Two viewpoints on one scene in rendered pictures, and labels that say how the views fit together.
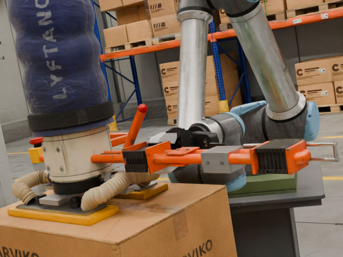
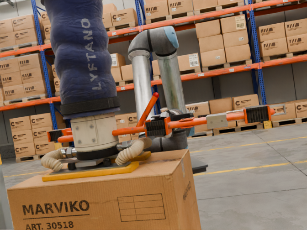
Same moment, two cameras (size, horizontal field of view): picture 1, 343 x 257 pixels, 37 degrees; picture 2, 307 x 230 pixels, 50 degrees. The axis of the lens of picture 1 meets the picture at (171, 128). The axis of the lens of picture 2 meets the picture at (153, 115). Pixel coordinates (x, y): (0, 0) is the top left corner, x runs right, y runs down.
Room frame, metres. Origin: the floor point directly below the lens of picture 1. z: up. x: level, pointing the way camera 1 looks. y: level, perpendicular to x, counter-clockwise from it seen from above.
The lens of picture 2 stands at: (0.12, 0.62, 1.19)
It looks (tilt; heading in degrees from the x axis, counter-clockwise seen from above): 3 degrees down; 333
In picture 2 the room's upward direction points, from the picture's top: 9 degrees counter-clockwise
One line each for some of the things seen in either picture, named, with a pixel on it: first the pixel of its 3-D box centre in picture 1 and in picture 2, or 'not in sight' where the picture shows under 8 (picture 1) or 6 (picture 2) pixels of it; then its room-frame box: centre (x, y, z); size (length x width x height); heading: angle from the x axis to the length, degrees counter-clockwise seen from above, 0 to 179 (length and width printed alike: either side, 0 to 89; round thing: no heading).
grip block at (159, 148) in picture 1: (147, 156); (158, 126); (1.20, 0.07, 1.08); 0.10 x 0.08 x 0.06; 139
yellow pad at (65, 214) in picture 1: (59, 205); (89, 167); (1.29, 0.32, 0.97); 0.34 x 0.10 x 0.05; 49
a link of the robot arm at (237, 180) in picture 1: (225, 169); (175, 143); (1.44, -0.13, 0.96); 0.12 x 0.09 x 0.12; 57
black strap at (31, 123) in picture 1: (72, 114); (91, 105); (1.36, 0.25, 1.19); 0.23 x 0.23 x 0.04
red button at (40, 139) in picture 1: (37, 142); not in sight; (2.34, 0.62, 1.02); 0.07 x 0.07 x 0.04
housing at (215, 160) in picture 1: (223, 159); (217, 120); (1.06, -0.10, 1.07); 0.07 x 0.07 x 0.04; 49
